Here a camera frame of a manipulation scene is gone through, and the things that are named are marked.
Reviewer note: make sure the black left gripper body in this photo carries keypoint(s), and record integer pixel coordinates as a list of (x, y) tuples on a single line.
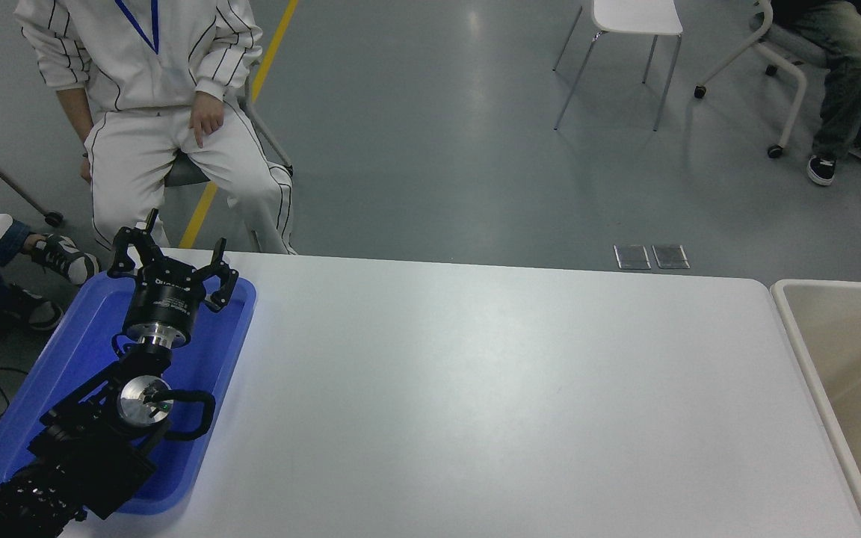
[(165, 302)]

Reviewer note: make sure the person's right forearm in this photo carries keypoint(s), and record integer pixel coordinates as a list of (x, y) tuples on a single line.
[(78, 123)]

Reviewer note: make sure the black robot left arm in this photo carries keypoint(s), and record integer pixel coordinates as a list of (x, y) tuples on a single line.
[(94, 448)]

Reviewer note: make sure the person's right hand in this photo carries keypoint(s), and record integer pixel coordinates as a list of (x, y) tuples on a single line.
[(87, 168)]

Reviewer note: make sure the person's left hand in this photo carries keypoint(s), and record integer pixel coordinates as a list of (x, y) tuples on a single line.
[(208, 118)]

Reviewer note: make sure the grey stool with metal legs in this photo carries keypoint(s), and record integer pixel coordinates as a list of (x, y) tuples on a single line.
[(180, 173)]

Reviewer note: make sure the person in white suit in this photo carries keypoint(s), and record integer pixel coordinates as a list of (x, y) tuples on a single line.
[(139, 142)]

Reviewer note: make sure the blue plastic tray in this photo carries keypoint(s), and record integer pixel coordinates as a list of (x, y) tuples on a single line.
[(64, 373)]

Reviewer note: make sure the grey chair with caster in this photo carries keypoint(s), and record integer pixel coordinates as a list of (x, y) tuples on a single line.
[(4, 183)]

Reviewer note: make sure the silver floor outlet plate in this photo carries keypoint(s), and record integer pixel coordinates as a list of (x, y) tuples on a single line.
[(632, 256), (670, 255)]

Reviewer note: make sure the white chair with metal legs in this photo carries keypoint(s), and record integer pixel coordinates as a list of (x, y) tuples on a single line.
[(636, 16)]

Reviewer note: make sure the white rolling chair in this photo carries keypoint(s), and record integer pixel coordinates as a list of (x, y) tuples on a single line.
[(793, 56)]

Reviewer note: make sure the person in dark clothes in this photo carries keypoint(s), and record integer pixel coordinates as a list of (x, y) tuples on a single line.
[(841, 67)]

